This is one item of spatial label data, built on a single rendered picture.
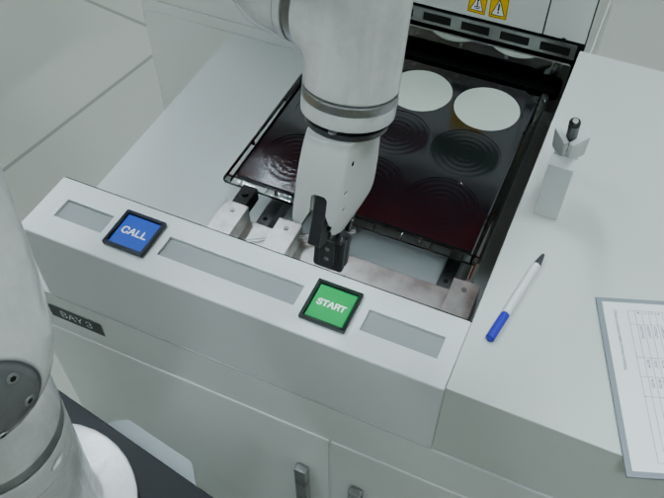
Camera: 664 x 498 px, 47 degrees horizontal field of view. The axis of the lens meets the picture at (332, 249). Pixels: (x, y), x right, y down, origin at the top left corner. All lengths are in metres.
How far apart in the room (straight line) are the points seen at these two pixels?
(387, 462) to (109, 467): 0.36
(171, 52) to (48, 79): 1.29
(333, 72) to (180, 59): 1.00
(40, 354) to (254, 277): 0.46
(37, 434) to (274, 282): 0.36
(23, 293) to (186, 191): 0.75
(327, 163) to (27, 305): 0.30
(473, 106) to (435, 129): 0.08
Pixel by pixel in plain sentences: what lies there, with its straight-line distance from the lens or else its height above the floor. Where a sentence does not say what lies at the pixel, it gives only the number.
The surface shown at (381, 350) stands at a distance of 0.83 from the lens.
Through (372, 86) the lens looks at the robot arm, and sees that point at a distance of 0.63.
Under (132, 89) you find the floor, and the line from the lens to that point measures 2.73.
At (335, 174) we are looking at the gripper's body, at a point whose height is 1.20.
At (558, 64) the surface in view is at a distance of 1.25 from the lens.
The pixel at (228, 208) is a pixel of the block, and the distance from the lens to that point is 1.03.
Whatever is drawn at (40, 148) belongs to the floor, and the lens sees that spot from 2.59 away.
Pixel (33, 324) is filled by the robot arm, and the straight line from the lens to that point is 0.46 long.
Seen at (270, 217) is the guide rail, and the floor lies 0.85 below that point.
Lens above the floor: 1.66
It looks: 51 degrees down
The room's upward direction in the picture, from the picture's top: straight up
